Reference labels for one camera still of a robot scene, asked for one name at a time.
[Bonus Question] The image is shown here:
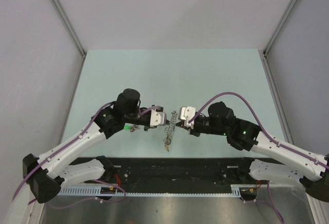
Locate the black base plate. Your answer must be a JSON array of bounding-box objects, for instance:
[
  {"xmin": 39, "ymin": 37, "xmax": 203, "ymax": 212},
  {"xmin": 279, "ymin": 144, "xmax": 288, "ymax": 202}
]
[{"xmin": 74, "ymin": 156, "xmax": 260, "ymax": 193}]

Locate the steel disc with key rings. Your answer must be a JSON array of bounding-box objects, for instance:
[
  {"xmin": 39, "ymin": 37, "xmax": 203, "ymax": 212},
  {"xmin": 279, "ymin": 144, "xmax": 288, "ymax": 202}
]
[{"xmin": 163, "ymin": 110, "xmax": 178, "ymax": 146}]

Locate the right aluminium frame post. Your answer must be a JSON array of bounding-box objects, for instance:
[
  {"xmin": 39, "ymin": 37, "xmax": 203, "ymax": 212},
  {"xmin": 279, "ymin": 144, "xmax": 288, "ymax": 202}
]
[{"xmin": 262, "ymin": 0, "xmax": 299, "ymax": 56}]

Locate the aluminium frame post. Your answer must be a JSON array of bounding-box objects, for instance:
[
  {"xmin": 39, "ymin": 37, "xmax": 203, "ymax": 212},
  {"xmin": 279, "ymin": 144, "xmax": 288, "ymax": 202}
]
[
  {"xmin": 262, "ymin": 0, "xmax": 299, "ymax": 56},
  {"xmin": 50, "ymin": 0, "xmax": 86, "ymax": 59}
]

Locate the white slotted cable duct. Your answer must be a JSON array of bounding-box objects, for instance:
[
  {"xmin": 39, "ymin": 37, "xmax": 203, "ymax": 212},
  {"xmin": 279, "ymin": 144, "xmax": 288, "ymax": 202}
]
[{"xmin": 58, "ymin": 184, "xmax": 244, "ymax": 198}]

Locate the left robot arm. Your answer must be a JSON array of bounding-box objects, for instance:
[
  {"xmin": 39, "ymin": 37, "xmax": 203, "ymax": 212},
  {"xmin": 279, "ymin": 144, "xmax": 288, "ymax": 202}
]
[{"xmin": 22, "ymin": 88, "xmax": 168, "ymax": 203}]

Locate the aluminium rail right side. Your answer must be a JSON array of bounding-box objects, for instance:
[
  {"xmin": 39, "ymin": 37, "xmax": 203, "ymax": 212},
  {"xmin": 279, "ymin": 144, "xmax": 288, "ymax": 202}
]
[{"xmin": 259, "ymin": 50, "xmax": 295, "ymax": 145}]

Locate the left aluminium frame post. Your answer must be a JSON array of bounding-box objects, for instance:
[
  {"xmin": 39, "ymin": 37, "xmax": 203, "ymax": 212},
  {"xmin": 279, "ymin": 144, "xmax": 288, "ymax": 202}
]
[{"xmin": 50, "ymin": 0, "xmax": 86, "ymax": 59}]

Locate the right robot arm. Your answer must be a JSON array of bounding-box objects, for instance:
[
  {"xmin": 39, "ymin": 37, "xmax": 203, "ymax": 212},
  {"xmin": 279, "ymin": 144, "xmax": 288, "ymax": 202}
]
[{"xmin": 176, "ymin": 102, "xmax": 328, "ymax": 202}]

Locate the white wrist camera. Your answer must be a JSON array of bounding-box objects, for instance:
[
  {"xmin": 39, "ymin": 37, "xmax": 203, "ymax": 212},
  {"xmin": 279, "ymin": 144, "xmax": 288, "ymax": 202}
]
[
  {"xmin": 150, "ymin": 105, "xmax": 167, "ymax": 128},
  {"xmin": 178, "ymin": 106, "xmax": 196, "ymax": 129}
]

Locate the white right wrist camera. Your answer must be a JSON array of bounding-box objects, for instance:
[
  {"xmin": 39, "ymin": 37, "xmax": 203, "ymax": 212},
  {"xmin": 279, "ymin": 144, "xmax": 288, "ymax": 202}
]
[{"xmin": 178, "ymin": 106, "xmax": 196, "ymax": 129}]

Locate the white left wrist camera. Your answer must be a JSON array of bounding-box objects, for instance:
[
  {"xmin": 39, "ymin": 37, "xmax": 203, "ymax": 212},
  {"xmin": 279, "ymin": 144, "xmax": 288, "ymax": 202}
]
[{"xmin": 150, "ymin": 105, "xmax": 167, "ymax": 128}]

